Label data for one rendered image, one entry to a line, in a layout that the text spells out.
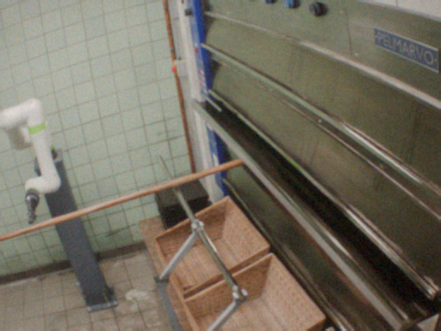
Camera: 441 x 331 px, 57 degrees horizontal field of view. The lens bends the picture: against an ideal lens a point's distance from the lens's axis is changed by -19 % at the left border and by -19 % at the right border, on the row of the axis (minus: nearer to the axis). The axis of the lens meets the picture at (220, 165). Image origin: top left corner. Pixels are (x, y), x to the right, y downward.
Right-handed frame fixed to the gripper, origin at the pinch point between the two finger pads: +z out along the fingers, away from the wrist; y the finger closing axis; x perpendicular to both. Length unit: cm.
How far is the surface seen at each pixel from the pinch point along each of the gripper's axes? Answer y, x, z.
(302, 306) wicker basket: 41, -108, 69
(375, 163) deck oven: -46, -114, 109
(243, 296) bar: 2, -78, 88
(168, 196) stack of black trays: 37, -79, -50
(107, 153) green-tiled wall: 30, -50, -122
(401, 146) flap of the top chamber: -57, -113, 123
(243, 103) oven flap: -31, -112, 9
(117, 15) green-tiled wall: -71, -76, -122
